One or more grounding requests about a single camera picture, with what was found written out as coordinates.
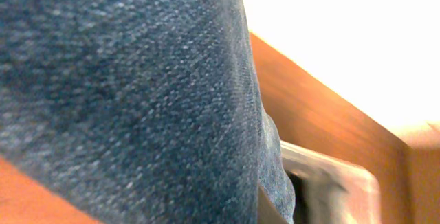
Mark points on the clear plastic storage bin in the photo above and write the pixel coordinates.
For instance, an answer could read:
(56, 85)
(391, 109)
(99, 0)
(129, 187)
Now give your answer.
(329, 190)

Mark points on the dark blue jeans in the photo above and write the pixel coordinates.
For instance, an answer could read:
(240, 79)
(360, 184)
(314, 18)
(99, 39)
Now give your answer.
(140, 111)

